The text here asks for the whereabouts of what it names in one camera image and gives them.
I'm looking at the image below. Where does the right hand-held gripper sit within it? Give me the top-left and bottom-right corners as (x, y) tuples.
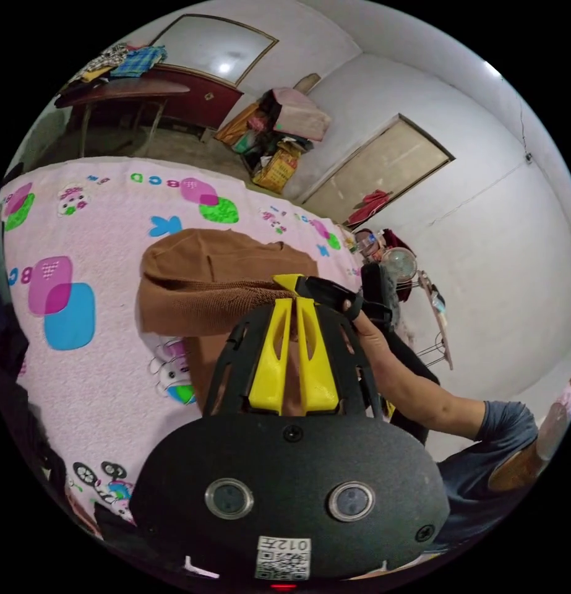
(272, 273), (393, 331)

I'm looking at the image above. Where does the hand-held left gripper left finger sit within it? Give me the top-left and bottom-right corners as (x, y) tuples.
(247, 298), (293, 416)

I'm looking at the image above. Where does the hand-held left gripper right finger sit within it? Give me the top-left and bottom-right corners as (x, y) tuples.
(296, 297), (341, 416)

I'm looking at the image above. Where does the dark brown sweater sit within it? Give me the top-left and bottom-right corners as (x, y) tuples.
(135, 227), (324, 418)

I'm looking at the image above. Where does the person's right forearm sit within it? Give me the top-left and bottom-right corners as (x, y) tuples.
(371, 345), (489, 442)

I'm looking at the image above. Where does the person's right hand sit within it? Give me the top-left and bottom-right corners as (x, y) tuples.
(342, 296), (398, 377)

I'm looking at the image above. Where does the yellow carton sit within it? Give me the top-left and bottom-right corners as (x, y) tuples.
(251, 142), (301, 194)

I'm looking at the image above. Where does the red cloth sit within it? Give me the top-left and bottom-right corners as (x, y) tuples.
(347, 189), (391, 226)

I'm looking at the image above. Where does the electric fan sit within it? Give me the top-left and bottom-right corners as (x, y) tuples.
(381, 247), (419, 283)

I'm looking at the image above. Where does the beige door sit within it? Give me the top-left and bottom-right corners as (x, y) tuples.
(303, 113), (456, 226)

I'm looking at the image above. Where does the orange bag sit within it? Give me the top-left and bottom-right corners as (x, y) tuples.
(214, 103), (263, 145)

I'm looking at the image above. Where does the pink bundle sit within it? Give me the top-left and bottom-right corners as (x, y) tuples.
(270, 87), (333, 142)

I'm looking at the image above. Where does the bed with pink printed sheet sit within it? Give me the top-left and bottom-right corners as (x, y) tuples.
(0, 155), (366, 535)

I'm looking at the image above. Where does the dark red cupboard with mirror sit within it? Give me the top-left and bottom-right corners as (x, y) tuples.
(148, 12), (280, 132)

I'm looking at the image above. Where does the person's body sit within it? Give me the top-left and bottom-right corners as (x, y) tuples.
(431, 357), (571, 556)

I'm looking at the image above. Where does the dark wooden table with clothes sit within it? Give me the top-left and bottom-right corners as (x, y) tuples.
(54, 42), (192, 160)

